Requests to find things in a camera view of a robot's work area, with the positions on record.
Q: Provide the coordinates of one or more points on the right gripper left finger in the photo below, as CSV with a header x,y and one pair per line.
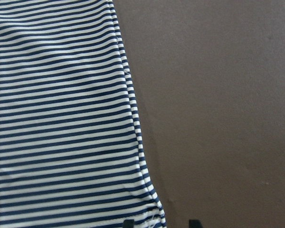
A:
x,y
128,223

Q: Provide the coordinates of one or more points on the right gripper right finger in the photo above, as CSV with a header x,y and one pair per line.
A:
x,y
195,223

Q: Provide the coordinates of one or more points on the striped polo shirt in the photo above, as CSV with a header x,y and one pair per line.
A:
x,y
71,152

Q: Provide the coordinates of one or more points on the brown paper table cover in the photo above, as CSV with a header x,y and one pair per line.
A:
x,y
209,78

